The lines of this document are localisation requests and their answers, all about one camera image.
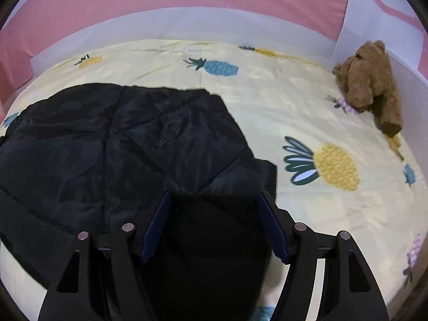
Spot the yellow pineapple bed sheet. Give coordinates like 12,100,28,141
1,40,427,320

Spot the black puffer jacket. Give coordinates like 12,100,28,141
1,83,277,320

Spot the white bed frame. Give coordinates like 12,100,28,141
30,5,427,164

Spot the brown teddy bear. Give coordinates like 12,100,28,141
332,40,403,138

